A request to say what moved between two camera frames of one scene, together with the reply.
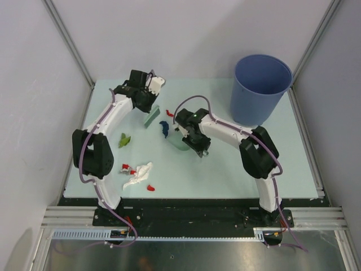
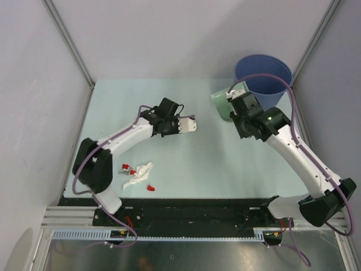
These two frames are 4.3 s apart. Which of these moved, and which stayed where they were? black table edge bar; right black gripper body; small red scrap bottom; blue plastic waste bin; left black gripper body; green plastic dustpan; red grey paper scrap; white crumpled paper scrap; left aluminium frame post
Moved: right black gripper body; green plastic dustpan; left black gripper body
Stayed: left aluminium frame post; blue plastic waste bin; white crumpled paper scrap; black table edge bar; red grey paper scrap; small red scrap bottom
